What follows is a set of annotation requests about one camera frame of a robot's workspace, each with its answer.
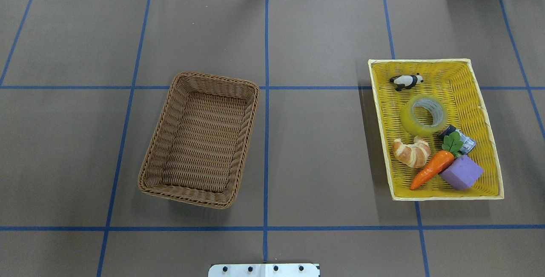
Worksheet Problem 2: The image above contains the yellow tape roll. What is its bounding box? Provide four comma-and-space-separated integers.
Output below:
400, 94, 448, 136

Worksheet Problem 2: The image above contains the brown wicker basket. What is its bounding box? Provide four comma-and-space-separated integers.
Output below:
138, 71, 261, 209

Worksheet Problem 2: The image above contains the yellow woven basket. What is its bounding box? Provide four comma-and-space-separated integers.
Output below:
368, 59, 505, 201

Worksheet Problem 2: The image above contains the toy panda figure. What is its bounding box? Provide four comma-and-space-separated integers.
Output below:
389, 73, 424, 91

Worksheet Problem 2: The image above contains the toy croissant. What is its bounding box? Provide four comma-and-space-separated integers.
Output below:
393, 136, 431, 168

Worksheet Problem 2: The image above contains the toy carrot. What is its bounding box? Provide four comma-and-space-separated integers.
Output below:
410, 131, 463, 190

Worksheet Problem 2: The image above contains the purple foam block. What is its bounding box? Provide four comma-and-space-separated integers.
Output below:
440, 155, 485, 190

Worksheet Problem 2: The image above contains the small dark can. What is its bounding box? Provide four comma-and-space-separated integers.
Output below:
438, 125, 477, 155

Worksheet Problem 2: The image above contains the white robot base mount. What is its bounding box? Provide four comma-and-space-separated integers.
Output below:
208, 263, 321, 277

